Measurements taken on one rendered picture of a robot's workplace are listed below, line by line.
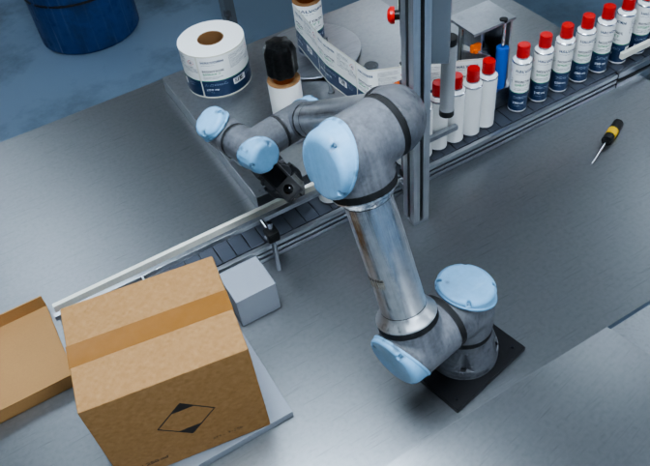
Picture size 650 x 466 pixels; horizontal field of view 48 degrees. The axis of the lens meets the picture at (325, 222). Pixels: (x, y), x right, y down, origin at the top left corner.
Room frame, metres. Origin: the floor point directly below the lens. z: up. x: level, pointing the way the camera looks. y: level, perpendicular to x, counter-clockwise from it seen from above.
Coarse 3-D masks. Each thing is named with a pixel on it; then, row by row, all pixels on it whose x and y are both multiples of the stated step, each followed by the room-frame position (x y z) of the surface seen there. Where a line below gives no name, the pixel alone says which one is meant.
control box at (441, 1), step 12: (432, 0) 1.26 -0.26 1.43; (444, 0) 1.25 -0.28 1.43; (432, 12) 1.26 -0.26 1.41; (444, 12) 1.25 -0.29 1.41; (432, 24) 1.26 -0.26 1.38; (444, 24) 1.25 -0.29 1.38; (432, 36) 1.26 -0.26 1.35; (444, 36) 1.25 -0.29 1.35; (432, 48) 1.26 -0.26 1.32; (444, 48) 1.25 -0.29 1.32; (432, 60) 1.26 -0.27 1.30; (444, 60) 1.25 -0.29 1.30
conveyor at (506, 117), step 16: (592, 80) 1.66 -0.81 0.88; (560, 96) 1.61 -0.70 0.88; (496, 112) 1.57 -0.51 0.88; (512, 112) 1.56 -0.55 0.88; (528, 112) 1.55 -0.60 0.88; (496, 128) 1.51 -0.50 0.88; (448, 144) 1.47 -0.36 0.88; (464, 144) 1.46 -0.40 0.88; (432, 160) 1.41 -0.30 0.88; (400, 176) 1.37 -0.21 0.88; (304, 208) 1.30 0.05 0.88; (320, 208) 1.29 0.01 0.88; (336, 208) 1.28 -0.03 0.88; (288, 224) 1.25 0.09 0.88; (240, 240) 1.22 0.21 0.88; (256, 240) 1.21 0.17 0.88; (192, 256) 1.18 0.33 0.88; (208, 256) 1.18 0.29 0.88; (224, 256) 1.17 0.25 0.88; (160, 272) 1.15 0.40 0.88
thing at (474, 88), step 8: (472, 72) 1.49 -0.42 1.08; (464, 80) 1.51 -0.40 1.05; (472, 80) 1.49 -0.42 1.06; (480, 80) 1.50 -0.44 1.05; (472, 88) 1.48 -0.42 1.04; (480, 88) 1.49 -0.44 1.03; (472, 96) 1.48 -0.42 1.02; (480, 96) 1.49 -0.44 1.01; (472, 104) 1.48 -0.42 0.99; (480, 104) 1.49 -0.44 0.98; (464, 112) 1.49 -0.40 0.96; (472, 112) 1.48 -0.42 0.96; (480, 112) 1.49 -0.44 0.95; (464, 120) 1.49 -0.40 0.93; (472, 120) 1.48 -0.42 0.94; (464, 128) 1.49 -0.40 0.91; (472, 128) 1.48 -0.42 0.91; (472, 136) 1.48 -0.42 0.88
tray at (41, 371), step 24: (24, 312) 1.11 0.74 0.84; (48, 312) 1.11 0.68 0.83; (0, 336) 1.05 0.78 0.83; (24, 336) 1.04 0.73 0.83; (48, 336) 1.03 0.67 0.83; (0, 360) 0.99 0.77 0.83; (24, 360) 0.98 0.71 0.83; (48, 360) 0.97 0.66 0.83; (0, 384) 0.92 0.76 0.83; (24, 384) 0.91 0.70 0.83; (48, 384) 0.90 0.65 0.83; (72, 384) 0.89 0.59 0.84; (0, 408) 0.86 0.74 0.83; (24, 408) 0.85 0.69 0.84
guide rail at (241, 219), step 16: (256, 208) 1.28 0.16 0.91; (272, 208) 1.29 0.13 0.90; (224, 224) 1.24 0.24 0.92; (240, 224) 1.25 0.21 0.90; (192, 240) 1.20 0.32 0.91; (208, 240) 1.21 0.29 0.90; (160, 256) 1.16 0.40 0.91; (128, 272) 1.13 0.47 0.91; (96, 288) 1.09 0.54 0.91; (64, 304) 1.06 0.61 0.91
